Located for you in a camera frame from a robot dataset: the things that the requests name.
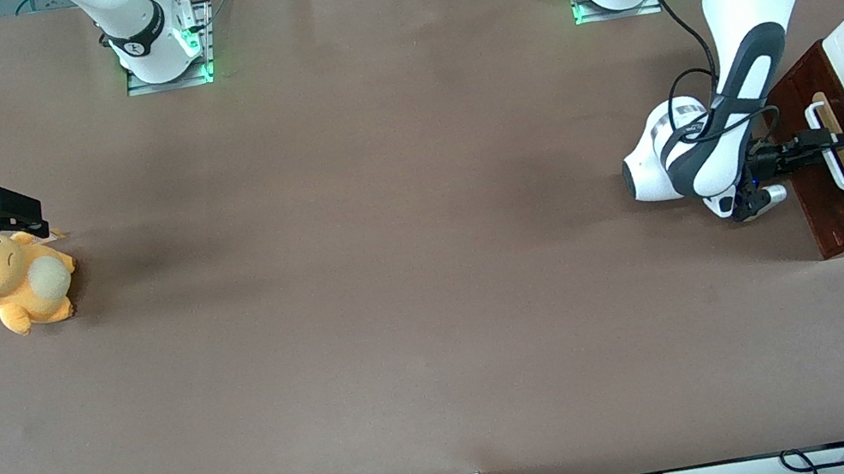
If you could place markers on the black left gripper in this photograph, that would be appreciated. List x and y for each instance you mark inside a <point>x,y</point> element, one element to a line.
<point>775,160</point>

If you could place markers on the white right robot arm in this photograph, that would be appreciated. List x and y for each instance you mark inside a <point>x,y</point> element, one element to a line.
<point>143,34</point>

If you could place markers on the metal base plate right arm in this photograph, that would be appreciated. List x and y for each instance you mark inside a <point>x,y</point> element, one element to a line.
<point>144,89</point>

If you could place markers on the orange plush toy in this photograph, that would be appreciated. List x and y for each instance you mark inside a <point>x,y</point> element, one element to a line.
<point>18,286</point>

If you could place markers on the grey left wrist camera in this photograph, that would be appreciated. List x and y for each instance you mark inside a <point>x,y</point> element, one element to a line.
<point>763,200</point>

